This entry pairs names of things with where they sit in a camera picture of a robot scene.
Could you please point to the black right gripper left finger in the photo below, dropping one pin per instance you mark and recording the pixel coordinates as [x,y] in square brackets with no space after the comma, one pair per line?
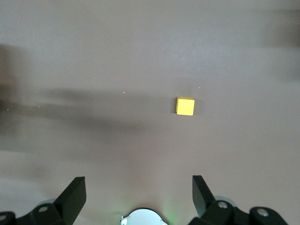
[70,201]

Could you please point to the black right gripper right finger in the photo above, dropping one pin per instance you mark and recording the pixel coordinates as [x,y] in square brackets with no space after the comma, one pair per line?
[202,199]

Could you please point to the yellow block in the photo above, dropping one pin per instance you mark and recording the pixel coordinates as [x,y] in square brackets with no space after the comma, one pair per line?
[185,107]

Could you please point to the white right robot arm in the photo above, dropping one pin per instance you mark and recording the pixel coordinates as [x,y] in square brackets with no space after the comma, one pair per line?
[144,218]

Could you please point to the brown table cover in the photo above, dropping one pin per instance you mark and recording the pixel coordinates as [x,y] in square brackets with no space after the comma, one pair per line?
[93,58]

